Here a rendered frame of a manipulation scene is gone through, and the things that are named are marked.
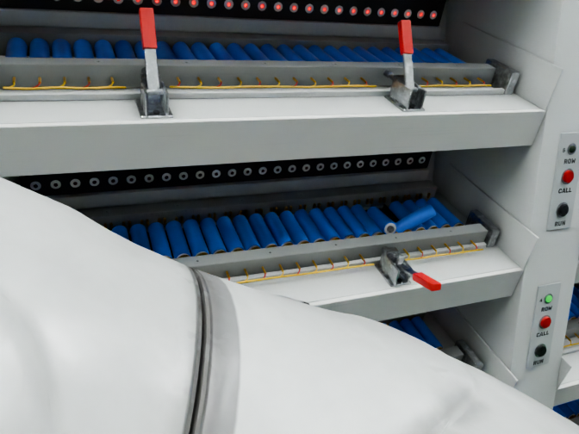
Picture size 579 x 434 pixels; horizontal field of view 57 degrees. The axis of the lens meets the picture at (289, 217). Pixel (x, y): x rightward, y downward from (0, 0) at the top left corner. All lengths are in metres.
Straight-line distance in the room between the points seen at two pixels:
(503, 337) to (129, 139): 0.55
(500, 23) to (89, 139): 0.52
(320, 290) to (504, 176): 0.30
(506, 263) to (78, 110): 0.53
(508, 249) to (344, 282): 0.24
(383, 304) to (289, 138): 0.23
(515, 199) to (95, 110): 0.51
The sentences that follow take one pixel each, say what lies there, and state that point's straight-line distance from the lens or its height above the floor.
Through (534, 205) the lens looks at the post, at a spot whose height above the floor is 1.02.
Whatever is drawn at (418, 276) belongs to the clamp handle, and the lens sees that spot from 0.59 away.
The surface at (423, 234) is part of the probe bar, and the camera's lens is 0.69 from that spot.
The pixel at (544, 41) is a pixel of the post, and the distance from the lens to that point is 0.71.
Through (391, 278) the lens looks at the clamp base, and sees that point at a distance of 0.63.
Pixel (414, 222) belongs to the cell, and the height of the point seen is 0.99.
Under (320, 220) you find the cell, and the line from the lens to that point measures 0.68.
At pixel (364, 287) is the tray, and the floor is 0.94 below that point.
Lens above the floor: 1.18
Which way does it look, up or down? 16 degrees down
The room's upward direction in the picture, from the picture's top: 1 degrees clockwise
